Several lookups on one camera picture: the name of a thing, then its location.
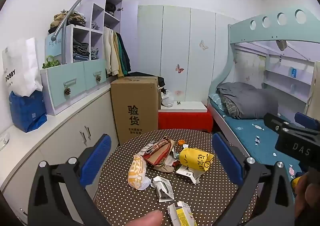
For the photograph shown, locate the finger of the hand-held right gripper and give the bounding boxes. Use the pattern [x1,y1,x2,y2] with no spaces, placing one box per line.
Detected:
[264,113,292,133]
[294,113,320,130]

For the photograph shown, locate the yellow packet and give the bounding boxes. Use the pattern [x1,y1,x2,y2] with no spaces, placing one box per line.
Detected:
[179,148,215,172]

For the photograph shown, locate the red bench with white top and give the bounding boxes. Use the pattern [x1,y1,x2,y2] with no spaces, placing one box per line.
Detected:
[158,101,213,133]

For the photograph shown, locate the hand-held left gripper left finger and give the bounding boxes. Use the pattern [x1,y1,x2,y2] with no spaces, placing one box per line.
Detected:
[28,134,112,226]

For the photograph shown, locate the orange white snack bag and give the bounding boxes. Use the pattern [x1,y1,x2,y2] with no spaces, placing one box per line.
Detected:
[127,155,152,191]

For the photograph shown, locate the black clothes in cubby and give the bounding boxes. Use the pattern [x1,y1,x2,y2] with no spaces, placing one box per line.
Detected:
[105,3,117,16]

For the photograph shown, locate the purple stair cabinet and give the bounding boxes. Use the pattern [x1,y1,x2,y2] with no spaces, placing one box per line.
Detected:
[40,0,124,116]

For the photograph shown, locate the grey blanket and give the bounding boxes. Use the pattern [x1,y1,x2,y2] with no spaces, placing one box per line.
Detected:
[216,82,279,119]

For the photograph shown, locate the dark snack wrapper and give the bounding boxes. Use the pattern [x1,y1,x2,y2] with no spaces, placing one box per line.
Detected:
[136,137,170,158]

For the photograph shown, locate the green garment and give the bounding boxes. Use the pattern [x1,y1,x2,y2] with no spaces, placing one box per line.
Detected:
[116,36,128,76]

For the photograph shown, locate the person's right hand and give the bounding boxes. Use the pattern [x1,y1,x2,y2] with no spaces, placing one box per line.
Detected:
[294,174,320,219]

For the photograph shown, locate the teal bunk bed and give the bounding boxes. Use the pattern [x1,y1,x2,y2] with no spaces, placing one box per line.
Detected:
[207,7,320,186]

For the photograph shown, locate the pile of olive clothes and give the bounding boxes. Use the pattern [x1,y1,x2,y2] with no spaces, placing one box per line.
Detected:
[49,10,86,34]

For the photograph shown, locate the white low cabinet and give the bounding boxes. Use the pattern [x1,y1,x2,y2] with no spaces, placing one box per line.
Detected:
[0,81,119,219]

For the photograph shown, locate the red brown paper bag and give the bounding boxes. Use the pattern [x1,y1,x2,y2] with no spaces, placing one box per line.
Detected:
[143,140,177,166]

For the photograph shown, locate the yellow white carton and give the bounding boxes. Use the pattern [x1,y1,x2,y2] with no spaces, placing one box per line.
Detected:
[167,202,198,226]

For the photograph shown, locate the torn white box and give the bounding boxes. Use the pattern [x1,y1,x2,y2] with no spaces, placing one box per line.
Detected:
[176,165,208,184]

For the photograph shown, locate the grey metal handrail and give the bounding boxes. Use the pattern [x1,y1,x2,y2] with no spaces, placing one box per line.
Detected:
[54,0,125,64]

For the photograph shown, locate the person's left hand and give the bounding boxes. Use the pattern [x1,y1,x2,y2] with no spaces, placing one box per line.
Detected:
[124,210,163,226]

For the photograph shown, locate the blue bag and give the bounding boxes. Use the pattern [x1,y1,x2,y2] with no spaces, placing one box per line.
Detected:
[9,90,47,133]

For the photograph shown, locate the yellow garment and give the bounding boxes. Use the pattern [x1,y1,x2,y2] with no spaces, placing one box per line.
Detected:
[114,32,125,78]

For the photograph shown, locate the folded dark clothes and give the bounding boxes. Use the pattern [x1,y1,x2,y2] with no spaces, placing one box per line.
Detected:
[73,42,90,62]

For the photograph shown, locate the white shopping bag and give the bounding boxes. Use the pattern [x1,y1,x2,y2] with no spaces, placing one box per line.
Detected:
[2,38,43,97]

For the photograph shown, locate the brown cardboard box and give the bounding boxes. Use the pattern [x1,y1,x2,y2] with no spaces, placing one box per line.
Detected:
[110,77,159,145]

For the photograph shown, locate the green plant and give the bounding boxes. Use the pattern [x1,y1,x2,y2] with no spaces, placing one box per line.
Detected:
[42,55,60,69]

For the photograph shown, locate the cream hoodie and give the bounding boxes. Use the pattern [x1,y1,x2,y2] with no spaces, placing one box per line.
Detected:
[104,28,120,76]

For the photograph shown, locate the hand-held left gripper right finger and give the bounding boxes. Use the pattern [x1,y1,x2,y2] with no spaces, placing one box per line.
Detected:
[212,132,295,226]

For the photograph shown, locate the white wardrobe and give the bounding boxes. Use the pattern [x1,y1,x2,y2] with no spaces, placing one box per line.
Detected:
[137,5,238,103]

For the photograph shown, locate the white cloth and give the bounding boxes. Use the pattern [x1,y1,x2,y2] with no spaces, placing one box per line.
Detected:
[161,91,174,108]

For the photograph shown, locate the plaid cloth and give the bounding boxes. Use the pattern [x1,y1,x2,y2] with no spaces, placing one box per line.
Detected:
[222,96,238,117]

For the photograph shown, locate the dark jacket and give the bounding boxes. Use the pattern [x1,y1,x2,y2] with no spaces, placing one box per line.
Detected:
[117,32,132,73]

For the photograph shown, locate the crumpled white wrapper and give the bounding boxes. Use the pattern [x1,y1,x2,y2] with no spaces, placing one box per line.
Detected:
[151,176,175,202]

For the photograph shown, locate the blue bed sheet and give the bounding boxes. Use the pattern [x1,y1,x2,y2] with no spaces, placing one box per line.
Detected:
[209,93,308,179]

